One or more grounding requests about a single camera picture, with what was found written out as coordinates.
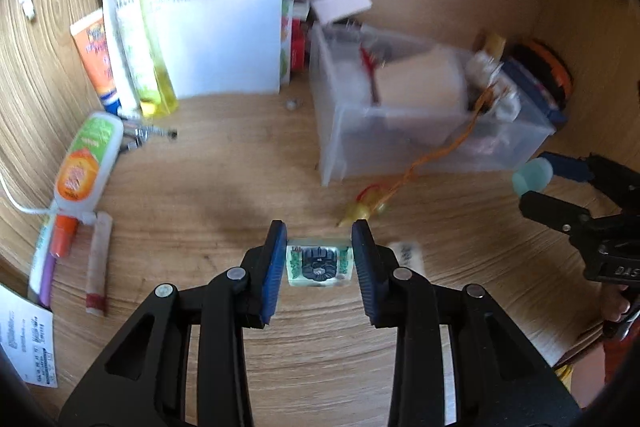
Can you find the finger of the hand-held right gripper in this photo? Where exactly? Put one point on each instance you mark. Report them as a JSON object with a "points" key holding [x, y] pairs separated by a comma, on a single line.
{"points": [[550, 207], [567, 167]]}

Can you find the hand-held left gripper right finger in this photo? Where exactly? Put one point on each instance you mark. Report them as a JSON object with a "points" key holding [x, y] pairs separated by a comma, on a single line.
{"points": [[364, 272]]}

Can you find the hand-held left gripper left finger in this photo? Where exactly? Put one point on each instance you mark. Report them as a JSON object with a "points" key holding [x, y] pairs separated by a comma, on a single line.
{"points": [[272, 272]]}

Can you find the teal round cap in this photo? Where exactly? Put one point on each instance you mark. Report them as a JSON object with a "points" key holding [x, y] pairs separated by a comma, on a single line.
{"points": [[532, 177]]}

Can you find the clear cube with black insert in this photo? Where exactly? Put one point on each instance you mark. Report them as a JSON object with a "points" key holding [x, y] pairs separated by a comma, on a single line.
{"points": [[320, 264]]}

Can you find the clear plastic storage box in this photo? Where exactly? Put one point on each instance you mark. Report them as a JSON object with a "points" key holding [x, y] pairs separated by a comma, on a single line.
{"points": [[400, 142]]}

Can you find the wooden desktop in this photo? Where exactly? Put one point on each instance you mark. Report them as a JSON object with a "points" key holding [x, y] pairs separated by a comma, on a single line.
{"points": [[200, 187]]}

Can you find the person's right hand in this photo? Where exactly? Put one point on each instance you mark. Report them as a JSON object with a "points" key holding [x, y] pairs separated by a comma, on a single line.
{"points": [[612, 307]]}

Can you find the small white printed tag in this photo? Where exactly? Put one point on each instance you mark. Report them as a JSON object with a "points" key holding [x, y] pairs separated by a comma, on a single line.
{"points": [[410, 254]]}

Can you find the blue zip pouch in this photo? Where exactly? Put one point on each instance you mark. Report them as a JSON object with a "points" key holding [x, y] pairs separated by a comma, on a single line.
{"points": [[535, 99]]}

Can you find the black orange zip case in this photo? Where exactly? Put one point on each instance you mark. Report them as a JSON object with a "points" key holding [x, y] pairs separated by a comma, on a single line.
{"points": [[550, 67]]}

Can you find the pink stick with red cap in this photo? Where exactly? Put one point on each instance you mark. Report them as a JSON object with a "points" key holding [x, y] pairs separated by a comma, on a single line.
{"points": [[97, 267]]}

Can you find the white orange glue bottle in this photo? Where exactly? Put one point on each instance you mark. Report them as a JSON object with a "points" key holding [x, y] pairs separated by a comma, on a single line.
{"points": [[85, 162]]}

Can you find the yellow clear bottle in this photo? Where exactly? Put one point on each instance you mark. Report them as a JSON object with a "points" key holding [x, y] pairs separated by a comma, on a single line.
{"points": [[160, 82]]}

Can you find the purple pen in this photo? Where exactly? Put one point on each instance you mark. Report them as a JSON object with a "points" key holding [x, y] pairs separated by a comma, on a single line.
{"points": [[46, 282]]}

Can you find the white paper box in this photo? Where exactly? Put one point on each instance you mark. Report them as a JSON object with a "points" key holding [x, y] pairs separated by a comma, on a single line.
{"points": [[225, 47]]}

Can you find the purple white tube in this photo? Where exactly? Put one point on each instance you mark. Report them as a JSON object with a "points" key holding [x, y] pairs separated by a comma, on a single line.
{"points": [[40, 247]]}

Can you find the stack of colourful card packs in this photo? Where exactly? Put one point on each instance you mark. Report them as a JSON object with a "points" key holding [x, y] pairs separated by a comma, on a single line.
{"points": [[300, 37]]}

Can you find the white printed receipt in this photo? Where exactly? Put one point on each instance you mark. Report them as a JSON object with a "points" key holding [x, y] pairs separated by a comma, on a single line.
{"points": [[25, 337]]}

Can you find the white green-print tube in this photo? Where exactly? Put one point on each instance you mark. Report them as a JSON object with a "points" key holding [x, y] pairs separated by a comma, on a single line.
{"points": [[127, 57]]}

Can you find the small white box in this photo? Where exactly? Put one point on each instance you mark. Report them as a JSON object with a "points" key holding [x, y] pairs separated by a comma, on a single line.
{"points": [[345, 4]]}

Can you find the orange sunscreen tube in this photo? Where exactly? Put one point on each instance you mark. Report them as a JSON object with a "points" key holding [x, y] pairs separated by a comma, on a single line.
{"points": [[95, 52]]}

